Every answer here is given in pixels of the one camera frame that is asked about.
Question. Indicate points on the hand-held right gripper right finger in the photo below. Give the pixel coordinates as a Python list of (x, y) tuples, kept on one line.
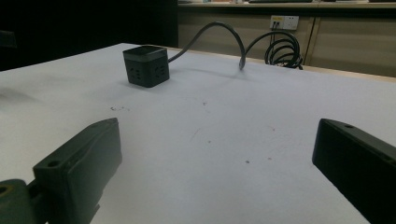
[(358, 165)]

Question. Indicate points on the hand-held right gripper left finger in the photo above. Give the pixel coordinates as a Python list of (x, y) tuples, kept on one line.
[(81, 168)]

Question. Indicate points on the black cube power socket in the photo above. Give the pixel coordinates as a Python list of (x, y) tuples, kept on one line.
[(146, 66)]

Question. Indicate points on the white wall outlet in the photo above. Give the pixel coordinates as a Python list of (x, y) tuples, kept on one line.
[(284, 22)]

